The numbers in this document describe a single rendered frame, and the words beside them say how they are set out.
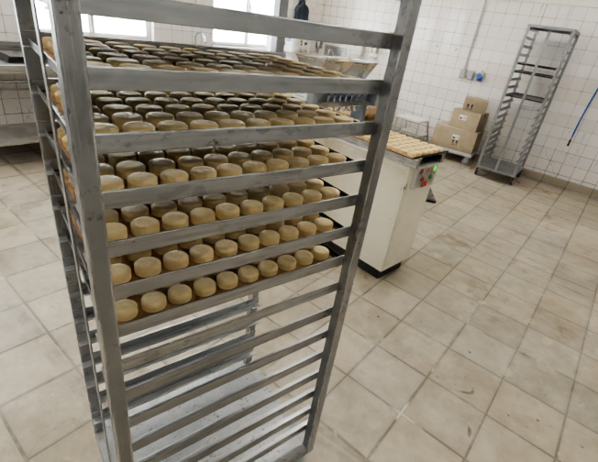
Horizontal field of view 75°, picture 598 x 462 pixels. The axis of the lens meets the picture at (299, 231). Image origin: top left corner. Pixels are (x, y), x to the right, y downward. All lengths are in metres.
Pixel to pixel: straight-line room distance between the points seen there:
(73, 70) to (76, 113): 0.05
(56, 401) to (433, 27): 6.31
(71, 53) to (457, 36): 6.26
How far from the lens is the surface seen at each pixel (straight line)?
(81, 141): 0.61
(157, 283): 0.78
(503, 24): 6.47
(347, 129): 0.88
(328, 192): 0.97
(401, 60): 0.90
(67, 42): 0.58
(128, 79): 0.63
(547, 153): 6.36
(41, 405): 2.04
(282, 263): 0.99
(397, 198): 2.50
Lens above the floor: 1.52
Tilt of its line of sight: 28 degrees down
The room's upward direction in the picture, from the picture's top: 9 degrees clockwise
